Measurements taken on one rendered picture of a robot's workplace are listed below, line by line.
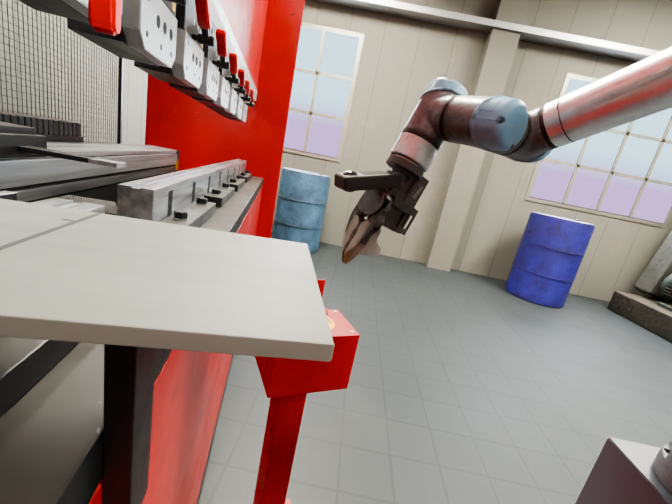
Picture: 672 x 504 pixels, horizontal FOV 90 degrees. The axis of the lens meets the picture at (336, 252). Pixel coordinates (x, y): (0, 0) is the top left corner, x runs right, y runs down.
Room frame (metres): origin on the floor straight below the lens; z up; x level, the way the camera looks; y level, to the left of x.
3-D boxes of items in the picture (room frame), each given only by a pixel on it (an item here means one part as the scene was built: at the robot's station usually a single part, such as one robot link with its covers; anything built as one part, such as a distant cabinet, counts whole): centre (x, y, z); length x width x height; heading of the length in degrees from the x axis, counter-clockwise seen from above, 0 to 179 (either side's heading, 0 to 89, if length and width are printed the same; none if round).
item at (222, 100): (1.13, 0.48, 1.26); 0.15 x 0.09 x 0.17; 12
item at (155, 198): (1.41, 0.54, 0.92); 1.68 x 0.06 x 0.10; 12
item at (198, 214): (0.78, 0.35, 0.89); 0.30 x 0.05 x 0.03; 12
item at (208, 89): (0.93, 0.44, 1.26); 0.15 x 0.09 x 0.17; 12
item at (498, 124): (0.59, -0.20, 1.18); 0.11 x 0.11 x 0.08; 37
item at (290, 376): (0.63, 0.04, 0.75); 0.20 x 0.16 x 0.18; 26
